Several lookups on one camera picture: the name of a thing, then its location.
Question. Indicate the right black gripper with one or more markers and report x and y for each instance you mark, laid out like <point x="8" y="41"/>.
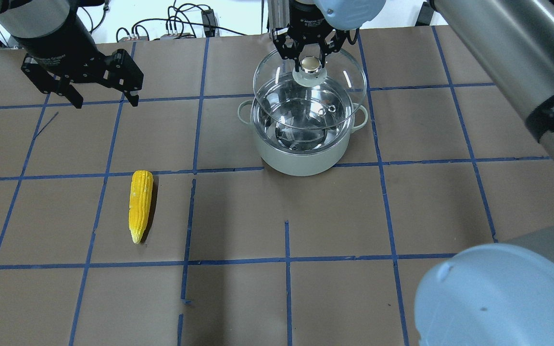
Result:
<point x="308" y="19"/>

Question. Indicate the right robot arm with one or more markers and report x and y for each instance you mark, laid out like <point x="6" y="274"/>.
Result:
<point x="449" y="166"/>

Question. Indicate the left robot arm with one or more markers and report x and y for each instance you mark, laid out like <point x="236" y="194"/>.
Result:
<point x="11" y="12"/>

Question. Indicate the yellow corn cob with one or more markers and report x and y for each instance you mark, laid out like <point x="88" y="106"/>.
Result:
<point x="140" y="198"/>

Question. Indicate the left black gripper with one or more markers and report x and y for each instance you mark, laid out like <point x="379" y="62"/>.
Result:
<point x="56" y="41"/>

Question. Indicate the brown paper table mat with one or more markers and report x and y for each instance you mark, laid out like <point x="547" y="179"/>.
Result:
<point x="70" y="273"/>

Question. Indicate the pale green cooking pot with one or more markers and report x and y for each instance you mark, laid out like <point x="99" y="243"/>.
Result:
<point x="302" y="131"/>

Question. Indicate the glass pot lid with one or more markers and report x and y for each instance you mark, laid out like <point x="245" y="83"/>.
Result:
<point x="309" y="86"/>

